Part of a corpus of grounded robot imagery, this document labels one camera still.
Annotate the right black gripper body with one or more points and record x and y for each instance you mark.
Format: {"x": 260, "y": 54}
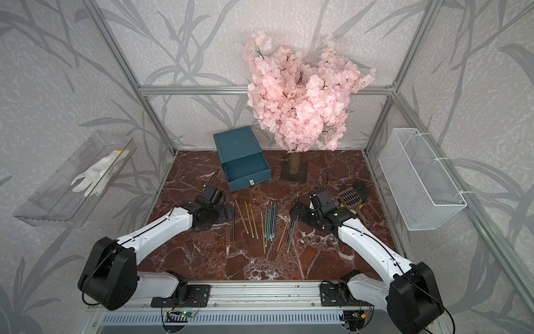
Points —
{"x": 307, "y": 214}

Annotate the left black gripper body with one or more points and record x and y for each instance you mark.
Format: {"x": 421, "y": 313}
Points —
{"x": 218, "y": 216}

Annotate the teal top drawer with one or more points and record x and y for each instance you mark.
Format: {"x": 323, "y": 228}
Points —
{"x": 247, "y": 171}

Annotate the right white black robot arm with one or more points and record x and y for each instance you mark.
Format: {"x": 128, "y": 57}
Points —
{"x": 388, "y": 264}

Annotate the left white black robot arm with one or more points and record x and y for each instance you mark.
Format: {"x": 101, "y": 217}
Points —
{"x": 111, "y": 276}

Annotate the teal drawer cabinet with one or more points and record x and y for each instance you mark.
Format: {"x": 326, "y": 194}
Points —
{"x": 236, "y": 143}

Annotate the beige slotted scoop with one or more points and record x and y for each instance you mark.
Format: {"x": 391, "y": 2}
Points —
{"x": 349, "y": 199}

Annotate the yellow pencil right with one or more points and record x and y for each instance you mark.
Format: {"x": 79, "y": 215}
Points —
{"x": 283, "y": 235}

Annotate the left circuit board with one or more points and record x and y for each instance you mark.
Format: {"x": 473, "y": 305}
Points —
{"x": 179, "y": 316}

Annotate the pink blossom artificial tree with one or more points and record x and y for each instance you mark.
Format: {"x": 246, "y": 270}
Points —
{"x": 304, "y": 105}

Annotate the white glove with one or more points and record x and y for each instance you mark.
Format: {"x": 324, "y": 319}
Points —
{"x": 95, "y": 178}

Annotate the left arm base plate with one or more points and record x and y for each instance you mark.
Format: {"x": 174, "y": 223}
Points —
{"x": 189, "y": 296}

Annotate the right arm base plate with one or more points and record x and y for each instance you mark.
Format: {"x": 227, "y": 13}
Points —
{"x": 337, "y": 294}

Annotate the aluminium front rail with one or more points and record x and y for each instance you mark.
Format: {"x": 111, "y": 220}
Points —
{"x": 258, "y": 294}

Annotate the white wire mesh basket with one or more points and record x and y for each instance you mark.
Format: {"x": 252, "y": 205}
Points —
{"x": 425, "y": 193}

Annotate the clear plastic wall tray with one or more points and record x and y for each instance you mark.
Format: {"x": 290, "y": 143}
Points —
{"x": 69, "y": 196}

